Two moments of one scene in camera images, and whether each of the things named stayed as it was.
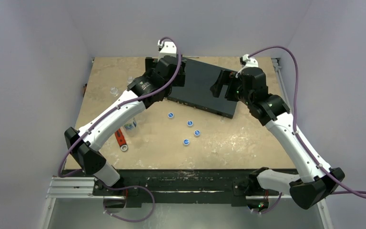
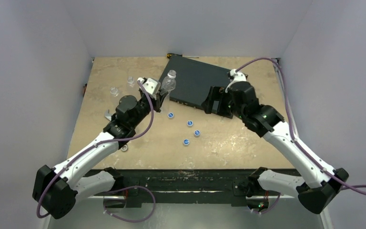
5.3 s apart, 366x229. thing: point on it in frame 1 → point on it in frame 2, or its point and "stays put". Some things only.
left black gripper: (178, 81) → (156, 102)
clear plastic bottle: (129, 80) stays put
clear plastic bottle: (113, 90) stays put
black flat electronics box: (199, 77) stays put
